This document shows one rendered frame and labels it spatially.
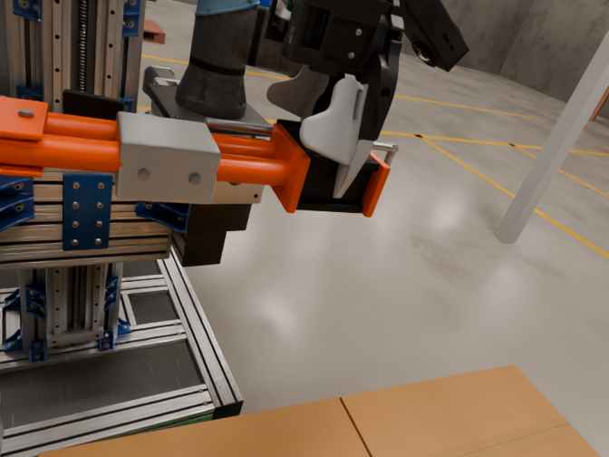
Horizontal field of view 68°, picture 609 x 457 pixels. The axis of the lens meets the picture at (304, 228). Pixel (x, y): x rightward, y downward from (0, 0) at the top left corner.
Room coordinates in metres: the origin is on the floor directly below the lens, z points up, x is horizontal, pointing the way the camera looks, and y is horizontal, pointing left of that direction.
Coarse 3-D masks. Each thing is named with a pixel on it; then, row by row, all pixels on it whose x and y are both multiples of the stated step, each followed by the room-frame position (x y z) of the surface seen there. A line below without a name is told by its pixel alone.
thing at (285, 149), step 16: (288, 128) 0.38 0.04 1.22; (288, 144) 0.35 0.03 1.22; (288, 160) 0.34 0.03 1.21; (304, 160) 0.33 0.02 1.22; (320, 160) 0.34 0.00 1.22; (368, 160) 0.37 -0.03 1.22; (304, 176) 0.33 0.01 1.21; (320, 176) 0.35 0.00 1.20; (368, 176) 0.37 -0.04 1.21; (384, 176) 0.36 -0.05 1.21; (288, 192) 0.33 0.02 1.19; (304, 192) 0.34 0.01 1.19; (320, 192) 0.35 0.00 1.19; (352, 192) 0.37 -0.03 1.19; (368, 192) 0.37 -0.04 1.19; (288, 208) 0.33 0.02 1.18; (304, 208) 0.34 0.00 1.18; (320, 208) 0.35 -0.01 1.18; (336, 208) 0.35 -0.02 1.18; (352, 208) 0.36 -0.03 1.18; (368, 208) 0.36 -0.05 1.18
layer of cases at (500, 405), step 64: (448, 384) 0.89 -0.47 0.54; (512, 384) 0.96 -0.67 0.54; (64, 448) 0.45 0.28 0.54; (128, 448) 0.48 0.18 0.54; (192, 448) 0.52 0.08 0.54; (256, 448) 0.56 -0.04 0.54; (320, 448) 0.60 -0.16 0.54; (384, 448) 0.64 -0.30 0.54; (448, 448) 0.69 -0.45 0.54; (512, 448) 0.75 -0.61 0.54; (576, 448) 0.81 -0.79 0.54
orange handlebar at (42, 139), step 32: (0, 96) 0.28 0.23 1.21; (0, 128) 0.24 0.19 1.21; (32, 128) 0.25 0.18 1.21; (64, 128) 0.29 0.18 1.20; (96, 128) 0.30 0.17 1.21; (0, 160) 0.24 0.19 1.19; (32, 160) 0.25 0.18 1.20; (64, 160) 0.25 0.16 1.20; (96, 160) 0.26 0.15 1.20; (224, 160) 0.31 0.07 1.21; (256, 160) 0.33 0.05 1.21
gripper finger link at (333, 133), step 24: (336, 96) 0.34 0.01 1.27; (360, 96) 0.35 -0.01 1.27; (312, 120) 0.33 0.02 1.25; (336, 120) 0.34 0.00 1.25; (360, 120) 0.34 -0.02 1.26; (312, 144) 0.32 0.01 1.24; (336, 144) 0.33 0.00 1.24; (360, 144) 0.33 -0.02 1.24; (360, 168) 0.34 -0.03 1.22; (336, 192) 0.34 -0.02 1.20
